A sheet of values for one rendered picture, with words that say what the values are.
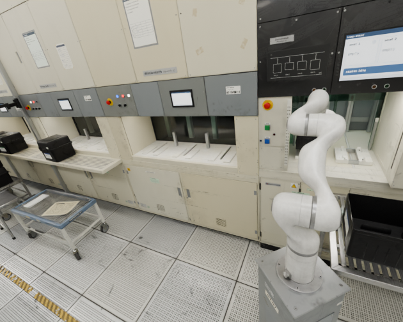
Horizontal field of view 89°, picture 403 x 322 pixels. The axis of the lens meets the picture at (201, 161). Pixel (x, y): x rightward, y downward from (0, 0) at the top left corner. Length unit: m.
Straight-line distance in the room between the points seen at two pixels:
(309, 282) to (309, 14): 1.27
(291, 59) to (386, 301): 1.76
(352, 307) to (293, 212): 1.31
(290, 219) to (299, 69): 0.86
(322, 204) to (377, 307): 1.36
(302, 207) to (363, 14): 0.95
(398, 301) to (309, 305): 1.18
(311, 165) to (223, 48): 0.91
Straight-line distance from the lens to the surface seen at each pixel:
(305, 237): 0.93
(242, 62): 1.43
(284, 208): 0.83
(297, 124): 1.00
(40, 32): 2.70
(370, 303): 2.11
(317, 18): 1.37
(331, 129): 0.98
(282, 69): 1.38
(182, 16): 1.59
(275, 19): 1.39
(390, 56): 1.41
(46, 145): 2.94
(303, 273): 1.05
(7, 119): 4.93
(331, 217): 0.83
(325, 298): 1.12
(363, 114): 2.40
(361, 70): 1.39
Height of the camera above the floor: 1.70
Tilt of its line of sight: 27 degrees down
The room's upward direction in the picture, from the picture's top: 9 degrees counter-clockwise
